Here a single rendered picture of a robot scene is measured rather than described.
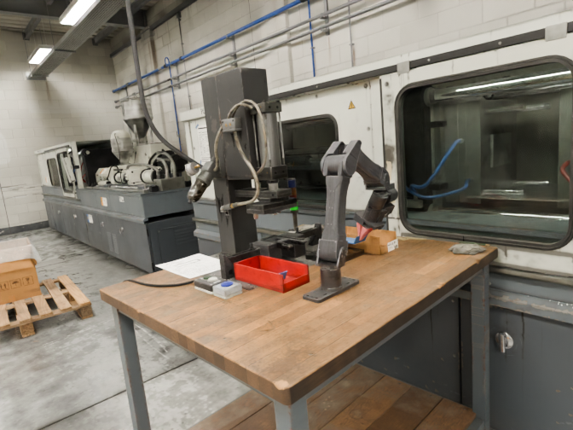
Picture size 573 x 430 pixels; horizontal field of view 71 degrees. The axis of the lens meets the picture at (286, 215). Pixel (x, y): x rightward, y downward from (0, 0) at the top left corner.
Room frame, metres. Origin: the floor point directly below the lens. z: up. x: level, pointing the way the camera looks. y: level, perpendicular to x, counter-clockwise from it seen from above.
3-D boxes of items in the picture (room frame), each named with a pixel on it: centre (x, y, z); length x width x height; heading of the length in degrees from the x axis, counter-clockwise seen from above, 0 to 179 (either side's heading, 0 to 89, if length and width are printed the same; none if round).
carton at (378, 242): (1.63, -0.31, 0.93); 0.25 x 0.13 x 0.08; 43
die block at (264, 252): (1.58, 0.04, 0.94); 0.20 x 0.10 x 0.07; 133
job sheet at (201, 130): (3.18, 0.58, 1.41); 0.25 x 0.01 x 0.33; 40
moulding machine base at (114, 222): (6.66, 2.90, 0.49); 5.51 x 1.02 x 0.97; 40
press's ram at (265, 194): (1.62, 0.10, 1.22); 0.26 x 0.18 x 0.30; 43
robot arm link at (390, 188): (1.46, -0.36, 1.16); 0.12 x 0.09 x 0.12; 139
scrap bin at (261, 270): (1.32, 0.07, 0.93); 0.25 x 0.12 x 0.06; 43
